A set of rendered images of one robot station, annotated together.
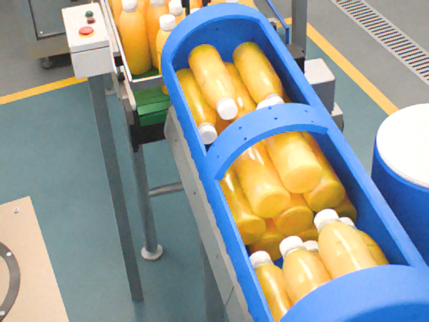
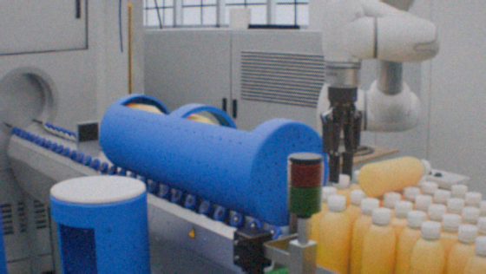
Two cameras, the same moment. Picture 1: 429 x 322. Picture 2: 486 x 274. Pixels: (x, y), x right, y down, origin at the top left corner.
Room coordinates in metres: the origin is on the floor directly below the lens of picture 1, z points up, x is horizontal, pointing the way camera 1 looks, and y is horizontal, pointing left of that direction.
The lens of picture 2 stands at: (2.90, -1.00, 1.49)
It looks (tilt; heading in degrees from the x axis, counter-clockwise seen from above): 12 degrees down; 152
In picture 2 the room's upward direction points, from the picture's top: straight up
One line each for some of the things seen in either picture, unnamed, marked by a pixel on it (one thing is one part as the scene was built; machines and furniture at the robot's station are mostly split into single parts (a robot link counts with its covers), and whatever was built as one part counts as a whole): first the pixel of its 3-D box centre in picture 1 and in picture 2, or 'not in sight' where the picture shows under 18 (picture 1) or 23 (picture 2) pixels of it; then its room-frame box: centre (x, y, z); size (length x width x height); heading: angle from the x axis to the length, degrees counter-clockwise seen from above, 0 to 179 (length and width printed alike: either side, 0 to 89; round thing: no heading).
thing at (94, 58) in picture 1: (87, 39); (430, 190); (1.67, 0.24, 1.05); 0.20 x 0.10 x 0.10; 10
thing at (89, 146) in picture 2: not in sight; (88, 140); (0.21, -0.30, 1.00); 0.10 x 0.04 x 0.15; 100
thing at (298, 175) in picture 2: not in sight; (305, 172); (1.96, -0.37, 1.23); 0.06 x 0.06 x 0.04
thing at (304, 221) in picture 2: not in sight; (305, 199); (1.96, -0.37, 1.18); 0.06 x 0.06 x 0.16
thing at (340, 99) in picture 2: not in sight; (342, 104); (1.64, -0.05, 1.30); 0.08 x 0.07 x 0.09; 100
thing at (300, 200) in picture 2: not in sight; (305, 197); (1.96, -0.37, 1.18); 0.06 x 0.06 x 0.05
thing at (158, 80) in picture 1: (208, 70); (324, 231); (1.60, -0.06, 0.96); 0.40 x 0.01 x 0.03; 100
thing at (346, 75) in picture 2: not in sight; (343, 74); (1.64, -0.05, 1.37); 0.09 x 0.09 x 0.06
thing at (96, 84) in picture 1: (116, 192); not in sight; (1.67, 0.24, 0.50); 0.04 x 0.04 x 1.00; 10
